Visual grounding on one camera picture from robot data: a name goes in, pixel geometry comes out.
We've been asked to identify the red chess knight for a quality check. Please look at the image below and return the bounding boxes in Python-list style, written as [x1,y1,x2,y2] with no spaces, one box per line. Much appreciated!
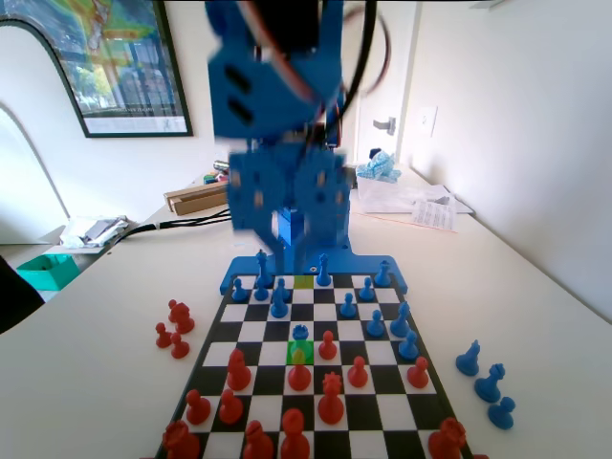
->
[166,300,196,335]

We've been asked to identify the red chess queen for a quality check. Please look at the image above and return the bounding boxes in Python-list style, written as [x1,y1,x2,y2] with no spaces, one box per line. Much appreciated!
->
[317,371,345,426]

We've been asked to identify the red chess rook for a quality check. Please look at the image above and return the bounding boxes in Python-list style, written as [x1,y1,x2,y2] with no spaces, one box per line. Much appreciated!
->
[162,420,201,459]
[427,417,468,459]

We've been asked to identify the captured blue chess pieces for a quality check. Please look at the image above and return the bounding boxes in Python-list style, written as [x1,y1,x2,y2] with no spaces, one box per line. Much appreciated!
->
[473,362,507,404]

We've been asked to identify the long cardboard box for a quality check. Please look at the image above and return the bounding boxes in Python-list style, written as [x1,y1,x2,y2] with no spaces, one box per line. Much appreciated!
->
[163,181,231,216]

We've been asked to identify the clear plastic bag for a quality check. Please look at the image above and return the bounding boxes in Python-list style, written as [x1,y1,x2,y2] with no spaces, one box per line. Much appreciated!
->
[358,176,453,214]

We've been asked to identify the blue and white cloth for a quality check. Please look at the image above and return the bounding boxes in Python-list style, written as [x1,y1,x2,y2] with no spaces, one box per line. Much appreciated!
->
[356,148,403,184]

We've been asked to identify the printed paper sheet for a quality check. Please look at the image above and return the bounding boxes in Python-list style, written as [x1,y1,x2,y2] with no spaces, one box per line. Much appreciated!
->
[410,198,460,234]

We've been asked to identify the pile of papers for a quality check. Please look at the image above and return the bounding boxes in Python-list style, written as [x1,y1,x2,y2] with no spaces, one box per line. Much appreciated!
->
[56,214,140,250]

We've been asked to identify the black framed poster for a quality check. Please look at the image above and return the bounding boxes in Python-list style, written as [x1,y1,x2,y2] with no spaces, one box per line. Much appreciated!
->
[0,0,195,140]

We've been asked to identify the black and white chessboard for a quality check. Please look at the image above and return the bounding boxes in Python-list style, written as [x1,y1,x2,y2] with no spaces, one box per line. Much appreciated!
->
[152,272,474,459]

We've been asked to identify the white door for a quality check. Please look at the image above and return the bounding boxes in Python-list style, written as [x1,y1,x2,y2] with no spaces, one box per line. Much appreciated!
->
[353,0,422,166]

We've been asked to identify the green plastic bin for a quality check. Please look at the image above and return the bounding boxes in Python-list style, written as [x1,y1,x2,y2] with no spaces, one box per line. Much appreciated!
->
[16,252,80,292]

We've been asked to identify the black chair back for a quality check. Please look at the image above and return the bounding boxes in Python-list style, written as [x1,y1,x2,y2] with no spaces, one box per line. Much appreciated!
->
[0,255,47,336]

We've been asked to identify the white arched panel black edge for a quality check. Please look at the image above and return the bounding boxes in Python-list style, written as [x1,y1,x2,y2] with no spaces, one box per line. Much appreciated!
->
[0,17,90,140]

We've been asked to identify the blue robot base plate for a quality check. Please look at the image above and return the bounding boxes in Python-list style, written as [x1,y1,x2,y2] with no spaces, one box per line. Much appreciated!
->
[218,252,410,295]

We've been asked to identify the black sleeved cable bundle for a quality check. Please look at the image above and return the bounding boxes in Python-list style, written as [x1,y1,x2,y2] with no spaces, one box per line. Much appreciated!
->
[102,212,235,250]

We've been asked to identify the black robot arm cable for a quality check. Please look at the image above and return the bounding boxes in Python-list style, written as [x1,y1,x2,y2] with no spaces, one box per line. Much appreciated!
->
[334,0,383,125]

